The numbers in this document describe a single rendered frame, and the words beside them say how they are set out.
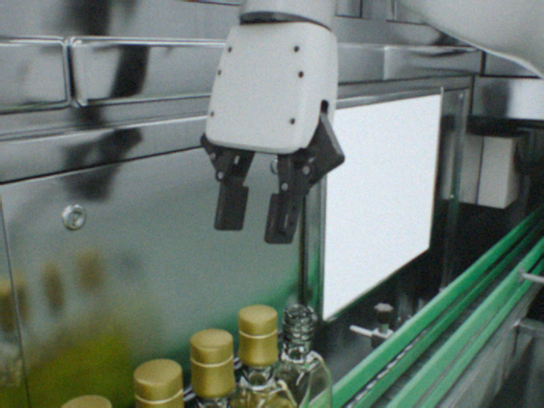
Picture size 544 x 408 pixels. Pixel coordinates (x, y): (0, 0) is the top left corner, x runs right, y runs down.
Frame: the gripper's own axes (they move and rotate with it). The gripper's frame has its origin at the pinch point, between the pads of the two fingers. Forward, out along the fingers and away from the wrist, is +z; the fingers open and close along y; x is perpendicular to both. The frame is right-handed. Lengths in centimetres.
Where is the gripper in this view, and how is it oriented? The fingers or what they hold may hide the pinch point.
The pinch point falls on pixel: (255, 214)
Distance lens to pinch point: 45.4
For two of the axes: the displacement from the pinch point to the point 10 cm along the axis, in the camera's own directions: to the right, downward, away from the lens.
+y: 7.8, 1.7, -6.0
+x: 6.0, 0.4, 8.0
